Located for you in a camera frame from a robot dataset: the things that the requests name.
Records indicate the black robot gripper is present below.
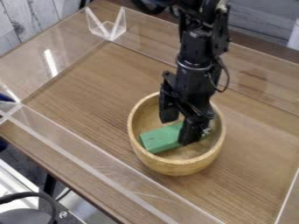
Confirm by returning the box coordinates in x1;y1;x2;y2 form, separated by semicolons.
159;59;222;145

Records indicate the green rectangular block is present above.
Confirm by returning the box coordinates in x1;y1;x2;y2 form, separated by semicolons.
138;122;183;154

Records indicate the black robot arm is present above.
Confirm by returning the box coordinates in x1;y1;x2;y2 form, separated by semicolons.
159;0;230;145

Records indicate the light wooden bowl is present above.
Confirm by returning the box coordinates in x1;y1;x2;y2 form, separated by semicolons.
127;92;227;176

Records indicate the white object at right edge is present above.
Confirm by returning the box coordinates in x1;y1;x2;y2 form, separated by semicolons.
287;18;299;51

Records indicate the black table leg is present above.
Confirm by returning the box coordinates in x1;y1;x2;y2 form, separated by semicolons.
43;174;58;197

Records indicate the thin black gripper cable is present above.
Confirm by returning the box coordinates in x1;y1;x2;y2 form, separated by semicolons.
209;58;231;94

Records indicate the clear acrylic tray wall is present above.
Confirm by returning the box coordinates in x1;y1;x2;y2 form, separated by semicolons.
0;2;299;224

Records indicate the clear acrylic corner bracket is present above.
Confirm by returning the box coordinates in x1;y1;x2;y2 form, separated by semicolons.
84;7;127;41

